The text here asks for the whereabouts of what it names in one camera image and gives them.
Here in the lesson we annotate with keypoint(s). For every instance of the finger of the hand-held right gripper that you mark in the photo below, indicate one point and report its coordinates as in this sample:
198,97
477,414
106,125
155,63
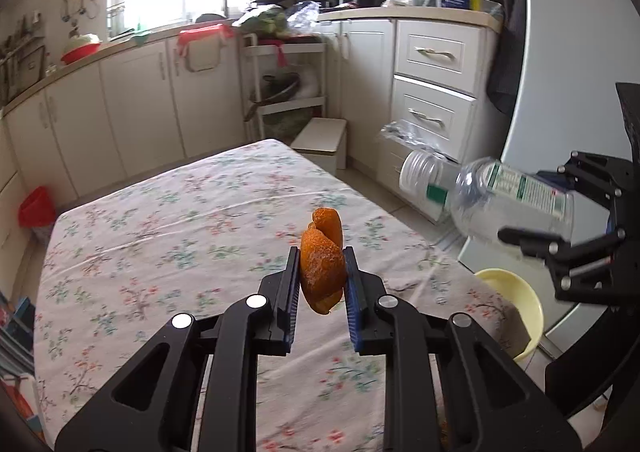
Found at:
555,257
600,172

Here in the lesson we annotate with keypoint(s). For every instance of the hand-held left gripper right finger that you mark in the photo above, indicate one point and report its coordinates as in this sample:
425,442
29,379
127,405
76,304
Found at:
354,302

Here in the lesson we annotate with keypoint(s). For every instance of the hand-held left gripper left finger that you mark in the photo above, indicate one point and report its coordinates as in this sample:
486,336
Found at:
290,302

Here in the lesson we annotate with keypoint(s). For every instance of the orange peel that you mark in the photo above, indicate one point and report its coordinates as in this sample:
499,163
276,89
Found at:
320,262

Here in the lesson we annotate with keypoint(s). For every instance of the yellow plastic bin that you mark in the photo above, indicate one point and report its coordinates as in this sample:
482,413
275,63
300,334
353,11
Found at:
520,297

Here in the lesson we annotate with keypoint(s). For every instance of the clear plastic bottle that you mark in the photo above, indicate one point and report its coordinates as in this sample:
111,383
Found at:
480,207

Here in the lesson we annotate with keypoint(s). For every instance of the red trash bin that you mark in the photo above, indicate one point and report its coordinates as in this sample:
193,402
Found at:
36,209

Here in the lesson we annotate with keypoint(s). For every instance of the floral tablecloth table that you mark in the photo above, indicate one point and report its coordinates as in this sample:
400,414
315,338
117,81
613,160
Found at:
175,232

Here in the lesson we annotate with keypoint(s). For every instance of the dark hanging cloth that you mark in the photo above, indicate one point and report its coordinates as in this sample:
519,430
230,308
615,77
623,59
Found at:
507,57

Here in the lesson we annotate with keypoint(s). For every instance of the white stool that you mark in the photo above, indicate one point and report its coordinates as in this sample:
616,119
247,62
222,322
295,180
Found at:
320,132

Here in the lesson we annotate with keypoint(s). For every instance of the crinkled clear plastic bag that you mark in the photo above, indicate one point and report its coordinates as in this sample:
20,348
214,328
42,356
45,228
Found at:
405,132

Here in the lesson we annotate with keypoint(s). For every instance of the white drawer cabinet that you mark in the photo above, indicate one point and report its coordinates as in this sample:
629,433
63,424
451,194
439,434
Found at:
435,52

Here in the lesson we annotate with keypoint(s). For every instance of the dark wok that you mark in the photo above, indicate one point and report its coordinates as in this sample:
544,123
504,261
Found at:
280,87

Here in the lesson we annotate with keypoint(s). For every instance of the white kitchen cabinet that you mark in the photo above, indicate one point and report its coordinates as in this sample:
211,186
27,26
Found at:
135,102

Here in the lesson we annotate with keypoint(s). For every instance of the white rolling cart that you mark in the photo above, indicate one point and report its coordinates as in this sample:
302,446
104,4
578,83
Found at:
285,48

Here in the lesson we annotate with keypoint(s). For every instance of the red hanging bag holder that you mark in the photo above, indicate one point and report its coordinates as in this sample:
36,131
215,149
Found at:
200,34

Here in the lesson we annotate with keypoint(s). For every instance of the green vegetables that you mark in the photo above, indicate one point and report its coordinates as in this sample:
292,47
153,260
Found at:
262,21

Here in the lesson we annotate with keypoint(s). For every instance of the kitchen faucet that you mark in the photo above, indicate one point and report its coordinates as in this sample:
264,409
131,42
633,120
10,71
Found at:
222,4

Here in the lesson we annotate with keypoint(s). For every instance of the red basin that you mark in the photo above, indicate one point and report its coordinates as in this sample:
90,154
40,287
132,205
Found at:
80,52

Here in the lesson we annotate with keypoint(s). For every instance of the utensil wall rack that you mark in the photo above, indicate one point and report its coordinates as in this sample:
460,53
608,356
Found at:
27,67

